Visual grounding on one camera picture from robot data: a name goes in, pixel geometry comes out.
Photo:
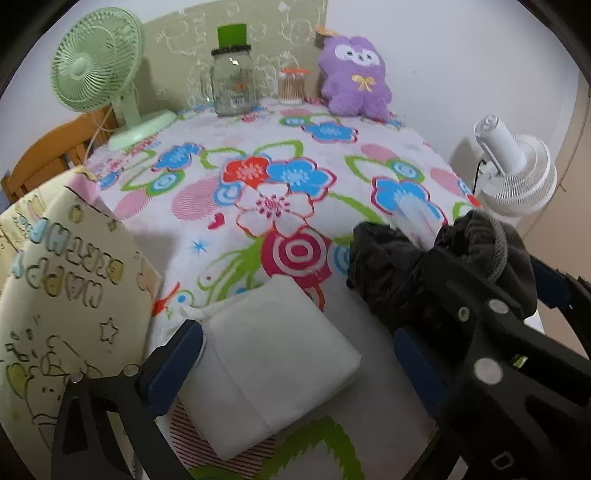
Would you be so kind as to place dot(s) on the green printed board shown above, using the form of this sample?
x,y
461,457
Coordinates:
x,y
184,46

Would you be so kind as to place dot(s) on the purple plush bunny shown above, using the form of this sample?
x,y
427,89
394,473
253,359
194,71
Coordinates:
x,y
355,92

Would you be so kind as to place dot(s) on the yellow printed fabric storage box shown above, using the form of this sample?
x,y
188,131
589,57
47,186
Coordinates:
x,y
69,286

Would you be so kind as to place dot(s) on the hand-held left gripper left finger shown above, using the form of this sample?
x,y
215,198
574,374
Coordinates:
x,y
173,364

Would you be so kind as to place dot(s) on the white floor fan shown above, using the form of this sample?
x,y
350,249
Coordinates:
x,y
521,175

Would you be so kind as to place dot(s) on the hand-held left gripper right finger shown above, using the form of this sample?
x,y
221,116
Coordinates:
x,y
418,374

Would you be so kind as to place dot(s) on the black cloth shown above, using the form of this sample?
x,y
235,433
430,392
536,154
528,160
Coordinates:
x,y
388,267

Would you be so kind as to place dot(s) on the clear plastic packet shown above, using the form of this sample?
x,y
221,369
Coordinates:
x,y
415,221

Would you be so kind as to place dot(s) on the glass jar mug green lid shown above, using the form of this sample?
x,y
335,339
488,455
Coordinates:
x,y
233,83

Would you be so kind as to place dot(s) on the small jar of cotton swabs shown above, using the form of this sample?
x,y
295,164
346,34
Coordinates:
x,y
292,90

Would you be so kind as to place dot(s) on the white cloth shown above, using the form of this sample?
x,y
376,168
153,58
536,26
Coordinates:
x,y
277,350

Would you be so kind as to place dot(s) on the wooden chair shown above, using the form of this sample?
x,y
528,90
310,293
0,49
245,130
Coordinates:
x,y
41,161

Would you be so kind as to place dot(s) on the floral tablecloth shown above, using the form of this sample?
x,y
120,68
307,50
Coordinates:
x,y
286,175

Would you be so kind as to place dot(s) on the green desk fan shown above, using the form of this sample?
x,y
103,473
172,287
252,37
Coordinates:
x,y
92,60

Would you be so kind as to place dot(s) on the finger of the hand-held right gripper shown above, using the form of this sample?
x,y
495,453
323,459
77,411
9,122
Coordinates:
x,y
471,309
561,290

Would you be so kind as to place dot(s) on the plush bunny paper tag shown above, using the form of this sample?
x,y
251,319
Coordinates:
x,y
324,31

